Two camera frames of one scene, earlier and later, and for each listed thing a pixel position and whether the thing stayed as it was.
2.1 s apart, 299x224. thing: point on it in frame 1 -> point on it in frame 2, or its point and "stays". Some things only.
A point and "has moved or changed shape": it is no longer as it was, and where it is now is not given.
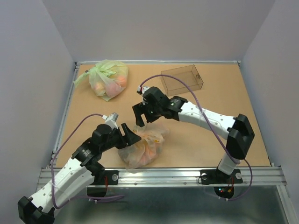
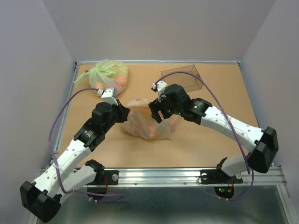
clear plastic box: [188, 75] stays
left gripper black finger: [130, 137] -> [124, 111]
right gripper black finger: [138, 109] -> [154, 107]
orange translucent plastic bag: [145, 150] has moved or changed shape
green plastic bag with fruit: [107, 78] stays
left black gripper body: [115, 140] -> [115, 118]
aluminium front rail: [252, 177] stays
